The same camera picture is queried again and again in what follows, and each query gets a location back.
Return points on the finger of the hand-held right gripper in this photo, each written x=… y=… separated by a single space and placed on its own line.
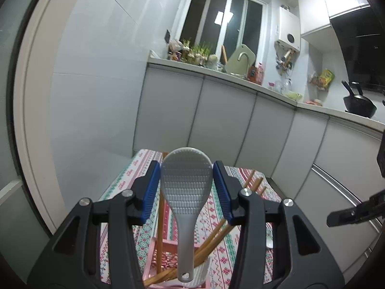
x=352 y=213

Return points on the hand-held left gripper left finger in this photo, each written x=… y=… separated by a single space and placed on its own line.
x=151 y=192

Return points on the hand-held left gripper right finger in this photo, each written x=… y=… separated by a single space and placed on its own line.
x=221 y=188

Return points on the white textured rice paddle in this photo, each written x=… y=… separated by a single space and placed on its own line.
x=185 y=180

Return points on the pink perforated utensil basket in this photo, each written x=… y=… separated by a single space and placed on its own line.
x=168 y=257

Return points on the hanging kitchen utensils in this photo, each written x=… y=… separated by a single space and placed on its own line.
x=284 y=61

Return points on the red green patterned tablecloth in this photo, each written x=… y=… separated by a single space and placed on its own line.
x=210 y=204

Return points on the black wok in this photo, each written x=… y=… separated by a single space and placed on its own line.
x=359 y=105

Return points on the grey lower kitchen cabinets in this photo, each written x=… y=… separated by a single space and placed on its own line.
x=216 y=117

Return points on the yellow snack bag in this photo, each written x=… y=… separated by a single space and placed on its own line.
x=326 y=76

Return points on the grey kitchen countertop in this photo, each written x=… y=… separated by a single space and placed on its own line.
x=270 y=91

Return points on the black range hood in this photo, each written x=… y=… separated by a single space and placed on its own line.
x=361 y=51

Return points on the clear glass jars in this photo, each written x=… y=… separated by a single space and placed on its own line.
x=281 y=85

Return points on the red dish soap bottle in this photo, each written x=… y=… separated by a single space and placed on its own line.
x=255 y=73

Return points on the pale green cutting board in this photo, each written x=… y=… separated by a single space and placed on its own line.
x=237 y=63

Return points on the metal sink faucet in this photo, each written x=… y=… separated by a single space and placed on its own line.
x=243 y=56

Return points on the wooden rolling pin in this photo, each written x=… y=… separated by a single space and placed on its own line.
x=224 y=54

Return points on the potted green sprouts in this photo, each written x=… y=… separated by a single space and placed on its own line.
x=197 y=51

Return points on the white upper cabinet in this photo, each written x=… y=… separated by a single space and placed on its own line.
x=324 y=6

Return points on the kitchen window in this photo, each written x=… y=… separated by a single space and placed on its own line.
x=222 y=21

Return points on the white door frame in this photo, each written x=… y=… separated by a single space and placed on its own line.
x=33 y=126

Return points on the white wall water heater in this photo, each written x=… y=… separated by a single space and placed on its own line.
x=288 y=28

